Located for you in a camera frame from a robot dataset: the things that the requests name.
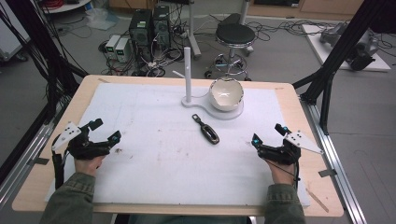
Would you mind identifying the person's left hand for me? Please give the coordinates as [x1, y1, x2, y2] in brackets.
[74, 153, 107, 178]

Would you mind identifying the tangle of floor cables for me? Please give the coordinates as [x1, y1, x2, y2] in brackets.
[97, 12, 219, 78]

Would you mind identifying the person's right hand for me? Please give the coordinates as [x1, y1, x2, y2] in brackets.
[265, 158, 297, 187]

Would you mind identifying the wooden table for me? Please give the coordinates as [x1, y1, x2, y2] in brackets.
[11, 74, 345, 218]

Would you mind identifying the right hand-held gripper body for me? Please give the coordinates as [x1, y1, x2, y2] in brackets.
[256, 130, 324, 166]

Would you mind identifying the clear plastic bag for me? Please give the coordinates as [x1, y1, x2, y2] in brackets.
[84, 7, 120, 32]

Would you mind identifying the white floor board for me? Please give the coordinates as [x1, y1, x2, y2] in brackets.
[301, 23, 392, 73]

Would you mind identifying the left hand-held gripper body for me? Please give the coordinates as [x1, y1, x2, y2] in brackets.
[50, 120, 113, 161]

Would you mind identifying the wooden stick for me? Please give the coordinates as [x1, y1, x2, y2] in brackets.
[304, 187, 331, 214]

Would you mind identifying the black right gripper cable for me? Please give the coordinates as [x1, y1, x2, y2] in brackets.
[261, 146, 303, 192]

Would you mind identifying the black car key fob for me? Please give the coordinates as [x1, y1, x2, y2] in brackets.
[191, 113, 220, 146]

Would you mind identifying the black round stool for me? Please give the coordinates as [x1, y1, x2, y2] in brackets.
[204, 12, 257, 82]

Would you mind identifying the aluminium rail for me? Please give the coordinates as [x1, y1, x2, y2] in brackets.
[0, 102, 71, 209]
[299, 96, 368, 224]

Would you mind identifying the white power supply box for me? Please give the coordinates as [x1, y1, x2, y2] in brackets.
[114, 36, 131, 63]
[104, 34, 121, 61]

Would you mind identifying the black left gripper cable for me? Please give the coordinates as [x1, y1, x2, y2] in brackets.
[50, 133, 68, 191]

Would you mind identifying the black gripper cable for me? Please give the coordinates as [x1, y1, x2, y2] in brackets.
[50, 133, 68, 191]
[261, 146, 303, 192]

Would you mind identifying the white bowl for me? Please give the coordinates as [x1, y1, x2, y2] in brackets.
[208, 77, 245, 113]

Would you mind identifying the grey tape piece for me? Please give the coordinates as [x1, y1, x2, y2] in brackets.
[318, 168, 338, 178]
[26, 157, 50, 166]

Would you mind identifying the white stand with post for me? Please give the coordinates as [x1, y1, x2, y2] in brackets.
[172, 46, 245, 121]

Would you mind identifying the black computer tower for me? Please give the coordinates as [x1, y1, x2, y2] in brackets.
[152, 4, 172, 50]
[128, 8, 154, 63]

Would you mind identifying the white foam mat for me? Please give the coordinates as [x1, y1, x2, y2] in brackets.
[45, 82, 312, 209]

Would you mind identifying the black metal frame stand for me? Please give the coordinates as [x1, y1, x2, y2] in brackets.
[0, 0, 90, 185]
[291, 0, 396, 136]

